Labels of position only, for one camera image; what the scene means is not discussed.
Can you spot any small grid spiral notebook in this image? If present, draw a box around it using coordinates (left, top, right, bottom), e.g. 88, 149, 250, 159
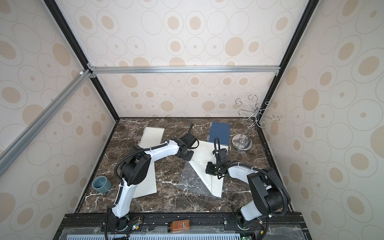
139, 127, 165, 148

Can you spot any chrome hook stand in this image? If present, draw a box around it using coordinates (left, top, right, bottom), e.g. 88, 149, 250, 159
232, 94, 281, 151

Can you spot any diagonal aluminium rail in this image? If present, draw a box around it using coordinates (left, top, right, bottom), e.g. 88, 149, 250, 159
1, 69, 91, 175

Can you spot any large lined spiral notebook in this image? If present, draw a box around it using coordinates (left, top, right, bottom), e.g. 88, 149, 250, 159
177, 141, 224, 198

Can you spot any teal ceramic cup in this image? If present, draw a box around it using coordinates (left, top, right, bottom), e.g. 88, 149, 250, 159
92, 176, 112, 194

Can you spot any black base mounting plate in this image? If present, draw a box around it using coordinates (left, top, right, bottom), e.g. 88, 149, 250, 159
54, 213, 312, 240

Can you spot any torn grid paper page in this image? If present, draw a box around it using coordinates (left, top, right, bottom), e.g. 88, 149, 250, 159
133, 163, 157, 198

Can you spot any horizontal aluminium rail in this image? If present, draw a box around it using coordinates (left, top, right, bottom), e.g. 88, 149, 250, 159
91, 66, 280, 74

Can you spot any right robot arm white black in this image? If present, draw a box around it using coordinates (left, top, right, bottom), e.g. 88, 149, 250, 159
206, 149, 291, 229

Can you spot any orange electronic module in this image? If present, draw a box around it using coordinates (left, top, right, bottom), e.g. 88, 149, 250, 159
170, 220, 190, 232

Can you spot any blue spiral notebook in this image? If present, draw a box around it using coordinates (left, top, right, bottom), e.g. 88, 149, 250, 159
207, 122, 231, 146

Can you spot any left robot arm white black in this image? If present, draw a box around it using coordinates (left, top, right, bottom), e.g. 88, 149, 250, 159
106, 133, 199, 232

